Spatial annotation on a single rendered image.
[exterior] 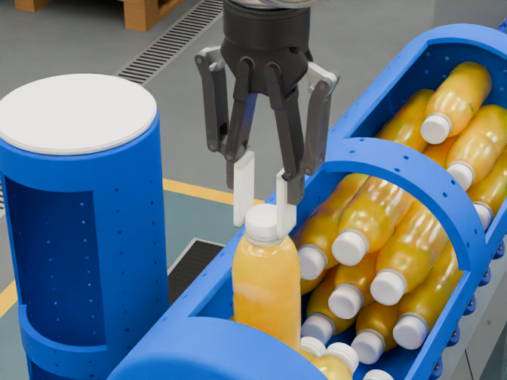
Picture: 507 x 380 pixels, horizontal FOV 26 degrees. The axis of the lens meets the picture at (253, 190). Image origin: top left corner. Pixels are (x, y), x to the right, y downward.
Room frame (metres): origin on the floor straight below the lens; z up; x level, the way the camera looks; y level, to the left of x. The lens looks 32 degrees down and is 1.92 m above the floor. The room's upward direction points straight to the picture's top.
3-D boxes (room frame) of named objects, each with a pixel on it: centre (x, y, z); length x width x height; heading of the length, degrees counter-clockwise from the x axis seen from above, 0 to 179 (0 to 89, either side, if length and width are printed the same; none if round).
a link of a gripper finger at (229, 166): (0.89, 0.03, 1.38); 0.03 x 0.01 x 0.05; 64
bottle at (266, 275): (0.88, -0.01, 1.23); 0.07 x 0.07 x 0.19
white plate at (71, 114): (1.65, 0.30, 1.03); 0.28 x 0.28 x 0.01
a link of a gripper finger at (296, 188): (0.86, -0.05, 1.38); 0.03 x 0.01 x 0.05; 64
